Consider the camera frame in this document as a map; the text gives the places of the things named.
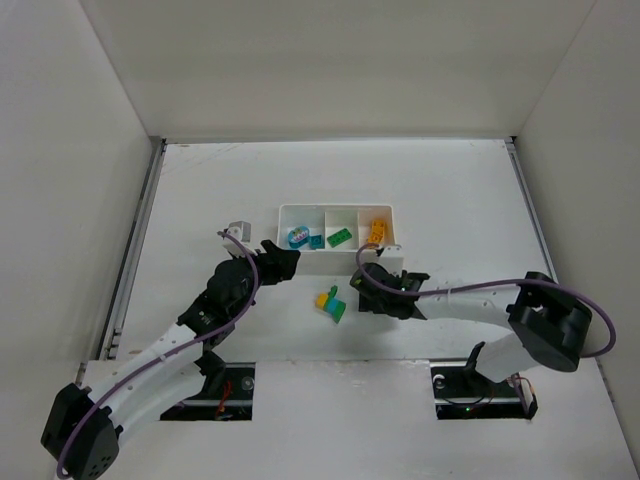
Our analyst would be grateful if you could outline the blue curved lego brick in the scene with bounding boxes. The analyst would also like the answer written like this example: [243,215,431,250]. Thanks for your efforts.
[287,225,310,250]

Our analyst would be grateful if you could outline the blue long lego brick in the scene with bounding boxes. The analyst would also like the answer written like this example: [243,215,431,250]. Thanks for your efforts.
[309,235,324,250]

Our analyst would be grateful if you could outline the yellow rounded lego brick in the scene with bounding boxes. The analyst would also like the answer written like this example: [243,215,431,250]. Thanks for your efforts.
[371,219,386,237]

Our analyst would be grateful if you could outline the green lego plate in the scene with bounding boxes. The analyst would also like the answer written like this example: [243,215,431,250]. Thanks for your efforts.
[327,228,353,248]

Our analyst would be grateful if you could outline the long yellow lego brick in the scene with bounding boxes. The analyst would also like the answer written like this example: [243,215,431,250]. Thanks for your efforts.
[367,226,385,245]

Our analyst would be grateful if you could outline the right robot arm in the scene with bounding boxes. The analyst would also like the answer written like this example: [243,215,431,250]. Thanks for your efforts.
[350,263,592,383]

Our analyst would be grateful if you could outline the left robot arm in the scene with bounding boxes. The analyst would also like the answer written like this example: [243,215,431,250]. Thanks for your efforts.
[41,232,300,479]

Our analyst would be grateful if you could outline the green blue yellow lego stack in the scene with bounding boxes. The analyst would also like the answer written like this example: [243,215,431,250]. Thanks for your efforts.
[315,285,346,324]

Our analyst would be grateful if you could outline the white three-compartment tray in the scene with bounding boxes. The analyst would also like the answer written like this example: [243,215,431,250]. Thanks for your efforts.
[276,204,396,260]

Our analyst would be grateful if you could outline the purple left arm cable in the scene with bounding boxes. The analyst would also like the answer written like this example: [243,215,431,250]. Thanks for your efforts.
[55,229,260,475]

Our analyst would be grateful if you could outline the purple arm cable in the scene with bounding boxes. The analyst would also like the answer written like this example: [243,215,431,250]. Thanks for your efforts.
[55,229,260,475]
[354,243,617,359]

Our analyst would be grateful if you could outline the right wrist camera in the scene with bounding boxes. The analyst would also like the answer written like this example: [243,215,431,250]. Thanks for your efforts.
[377,245,405,271]

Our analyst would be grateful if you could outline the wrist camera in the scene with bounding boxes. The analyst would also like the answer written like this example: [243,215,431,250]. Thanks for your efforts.
[377,245,405,271]
[223,221,253,257]

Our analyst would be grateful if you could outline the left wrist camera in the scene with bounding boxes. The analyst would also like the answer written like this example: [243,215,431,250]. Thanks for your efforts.
[223,221,253,257]

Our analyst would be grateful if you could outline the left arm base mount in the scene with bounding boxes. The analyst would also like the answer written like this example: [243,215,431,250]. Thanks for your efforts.
[160,352,256,422]

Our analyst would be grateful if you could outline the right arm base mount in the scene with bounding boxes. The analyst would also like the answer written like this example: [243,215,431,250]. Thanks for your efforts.
[430,342,539,421]

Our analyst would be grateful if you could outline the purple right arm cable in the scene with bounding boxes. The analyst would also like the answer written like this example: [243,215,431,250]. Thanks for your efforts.
[354,243,617,359]

